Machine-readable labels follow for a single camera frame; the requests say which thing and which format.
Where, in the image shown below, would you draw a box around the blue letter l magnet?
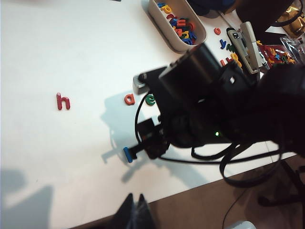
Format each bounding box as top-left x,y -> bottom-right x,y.
122,146 -> 134,164

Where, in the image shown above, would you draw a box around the large black cylinder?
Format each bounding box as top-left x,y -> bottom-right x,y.
235,0 -> 303,41

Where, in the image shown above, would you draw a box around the blue foam slipper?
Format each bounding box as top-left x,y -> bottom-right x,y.
188,0 -> 236,19

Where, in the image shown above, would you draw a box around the thin black floor cable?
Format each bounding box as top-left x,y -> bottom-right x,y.
224,188 -> 246,229

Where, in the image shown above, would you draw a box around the flat black cable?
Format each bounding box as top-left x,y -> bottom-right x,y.
192,140 -> 283,188

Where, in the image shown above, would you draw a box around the black stand legs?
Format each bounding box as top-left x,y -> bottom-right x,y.
258,162 -> 305,208

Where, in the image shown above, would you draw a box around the white stapler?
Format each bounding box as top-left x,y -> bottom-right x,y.
239,21 -> 263,73

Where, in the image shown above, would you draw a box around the white floor object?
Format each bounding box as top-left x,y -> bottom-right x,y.
226,220 -> 257,229

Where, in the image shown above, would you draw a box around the green letter e magnet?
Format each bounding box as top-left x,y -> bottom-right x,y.
145,94 -> 157,106

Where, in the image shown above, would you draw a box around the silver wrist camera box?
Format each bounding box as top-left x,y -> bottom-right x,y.
132,73 -> 150,95

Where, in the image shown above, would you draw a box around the red letter magnet pack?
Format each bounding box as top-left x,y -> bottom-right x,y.
258,44 -> 298,70

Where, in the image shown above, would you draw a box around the gold foil bag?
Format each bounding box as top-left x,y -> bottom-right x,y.
281,4 -> 305,36

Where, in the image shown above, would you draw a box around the red letter h magnet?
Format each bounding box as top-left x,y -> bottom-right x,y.
56,92 -> 71,111

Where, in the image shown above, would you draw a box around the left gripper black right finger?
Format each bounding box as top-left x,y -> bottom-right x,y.
134,193 -> 155,229

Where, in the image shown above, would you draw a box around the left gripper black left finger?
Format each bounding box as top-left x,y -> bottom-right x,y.
95,193 -> 135,229

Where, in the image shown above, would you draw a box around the beige oval tray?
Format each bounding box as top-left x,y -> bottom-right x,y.
148,0 -> 207,54

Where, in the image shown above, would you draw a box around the clear plastic pouch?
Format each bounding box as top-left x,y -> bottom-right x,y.
280,35 -> 305,62

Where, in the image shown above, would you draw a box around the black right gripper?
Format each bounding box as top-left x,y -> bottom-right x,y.
132,116 -> 198,159

